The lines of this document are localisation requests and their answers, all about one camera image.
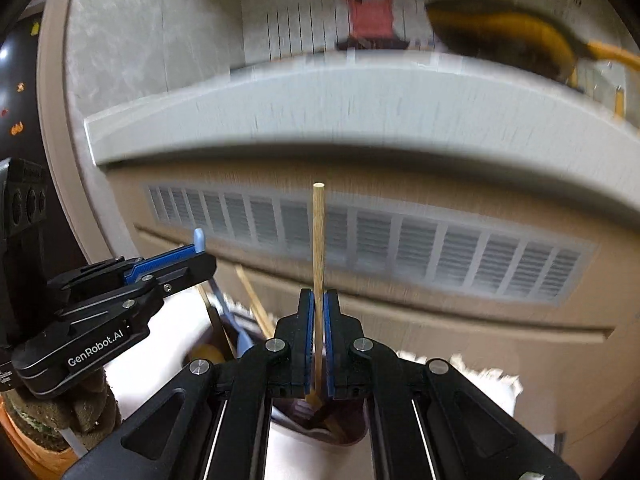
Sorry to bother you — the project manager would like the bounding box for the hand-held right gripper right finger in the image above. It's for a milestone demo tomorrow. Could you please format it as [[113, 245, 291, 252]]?
[[323, 287, 581, 480]]

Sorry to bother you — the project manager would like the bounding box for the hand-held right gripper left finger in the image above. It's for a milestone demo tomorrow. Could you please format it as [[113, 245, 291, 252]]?
[[62, 287, 317, 480]]

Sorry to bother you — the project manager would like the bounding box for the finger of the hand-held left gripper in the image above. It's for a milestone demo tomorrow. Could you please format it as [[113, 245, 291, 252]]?
[[54, 252, 218, 332], [47, 244, 200, 295]]

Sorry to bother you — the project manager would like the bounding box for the blue spoon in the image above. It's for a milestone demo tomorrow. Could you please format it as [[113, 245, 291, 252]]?
[[194, 228, 255, 357]]

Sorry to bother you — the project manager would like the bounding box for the purple utensil holder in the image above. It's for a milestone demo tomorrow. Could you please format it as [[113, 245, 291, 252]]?
[[182, 305, 372, 447]]

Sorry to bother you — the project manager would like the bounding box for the wooden chopstick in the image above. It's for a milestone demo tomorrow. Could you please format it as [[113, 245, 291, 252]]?
[[312, 182, 325, 403], [235, 265, 275, 340], [306, 394, 347, 444]]

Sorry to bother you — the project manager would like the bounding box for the person's left hand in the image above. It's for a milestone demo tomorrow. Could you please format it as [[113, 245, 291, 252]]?
[[2, 372, 124, 454]]

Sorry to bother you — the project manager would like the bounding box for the white fringed cloth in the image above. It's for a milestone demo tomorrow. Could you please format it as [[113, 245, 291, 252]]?
[[102, 287, 566, 480]]

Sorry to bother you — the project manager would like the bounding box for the wooden spoon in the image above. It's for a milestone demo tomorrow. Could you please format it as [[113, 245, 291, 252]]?
[[187, 342, 226, 367]]

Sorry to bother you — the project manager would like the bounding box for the wooden cabinet panel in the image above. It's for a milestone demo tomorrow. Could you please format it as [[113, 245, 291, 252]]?
[[107, 152, 640, 411]]

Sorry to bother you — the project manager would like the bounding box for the grey vent grille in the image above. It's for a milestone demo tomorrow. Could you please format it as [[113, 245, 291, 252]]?
[[145, 184, 599, 307]]

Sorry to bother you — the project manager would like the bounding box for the black refrigerator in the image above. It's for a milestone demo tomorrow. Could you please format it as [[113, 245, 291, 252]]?
[[0, 20, 48, 173]]

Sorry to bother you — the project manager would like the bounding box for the yellow and black tool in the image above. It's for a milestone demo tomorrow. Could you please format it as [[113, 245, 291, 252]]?
[[425, 0, 640, 92]]

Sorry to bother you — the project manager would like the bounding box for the child's wall drawing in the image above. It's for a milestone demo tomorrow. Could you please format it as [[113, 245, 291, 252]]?
[[240, 0, 601, 57]]

